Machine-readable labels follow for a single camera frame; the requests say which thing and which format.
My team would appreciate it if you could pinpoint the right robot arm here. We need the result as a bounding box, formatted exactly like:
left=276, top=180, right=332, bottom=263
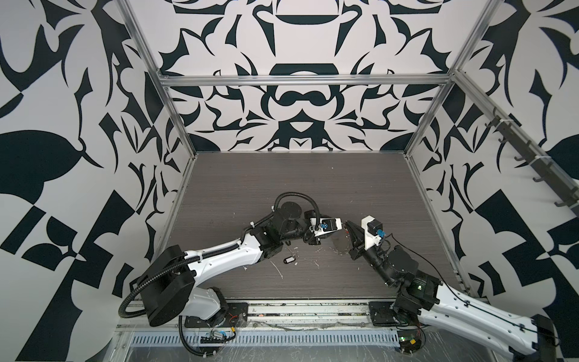
left=342, top=217, right=558, bottom=361

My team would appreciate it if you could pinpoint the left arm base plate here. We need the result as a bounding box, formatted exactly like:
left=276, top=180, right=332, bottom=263
left=184, top=303, right=249, bottom=328

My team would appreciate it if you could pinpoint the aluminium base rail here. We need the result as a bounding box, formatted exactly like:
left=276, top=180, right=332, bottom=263
left=115, top=298, right=393, bottom=334

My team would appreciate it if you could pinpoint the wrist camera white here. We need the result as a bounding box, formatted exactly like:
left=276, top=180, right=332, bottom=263
left=312, top=217, right=342, bottom=238
left=361, top=216, right=385, bottom=250

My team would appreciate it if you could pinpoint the black corrugated cable hose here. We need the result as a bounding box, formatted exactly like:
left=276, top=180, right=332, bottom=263
left=117, top=192, right=322, bottom=320

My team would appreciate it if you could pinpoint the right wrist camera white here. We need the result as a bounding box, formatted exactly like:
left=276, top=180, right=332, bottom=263
left=361, top=216, right=385, bottom=250

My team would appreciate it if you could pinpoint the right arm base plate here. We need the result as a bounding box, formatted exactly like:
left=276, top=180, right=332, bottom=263
left=368, top=301, right=408, bottom=327

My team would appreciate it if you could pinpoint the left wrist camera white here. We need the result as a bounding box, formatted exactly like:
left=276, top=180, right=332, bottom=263
left=312, top=217, right=342, bottom=238

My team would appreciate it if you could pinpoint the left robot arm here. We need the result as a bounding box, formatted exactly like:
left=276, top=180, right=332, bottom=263
left=118, top=202, right=342, bottom=327

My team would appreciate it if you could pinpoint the white slotted cable duct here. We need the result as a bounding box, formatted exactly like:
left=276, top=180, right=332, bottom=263
left=131, top=330, right=400, bottom=348

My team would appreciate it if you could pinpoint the left circuit board with wires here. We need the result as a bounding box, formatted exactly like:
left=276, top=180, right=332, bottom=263
left=199, top=328, right=237, bottom=344

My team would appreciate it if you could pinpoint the horizontal aluminium frame bar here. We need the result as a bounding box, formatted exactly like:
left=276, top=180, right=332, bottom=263
left=160, top=74, right=450, bottom=87

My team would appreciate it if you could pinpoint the wall hook rail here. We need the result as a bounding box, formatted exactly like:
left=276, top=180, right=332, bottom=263
left=485, top=106, right=578, bottom=218

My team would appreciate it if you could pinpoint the circuit board with wires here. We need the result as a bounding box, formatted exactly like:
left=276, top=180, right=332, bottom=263
left=199, top=328, right=237, bottom=344
left=396, top=328, right=426, bottom=355

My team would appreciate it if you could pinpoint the right circuit board with wires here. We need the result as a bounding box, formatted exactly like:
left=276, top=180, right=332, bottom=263
left=396, top=328, right=426, bottom=355

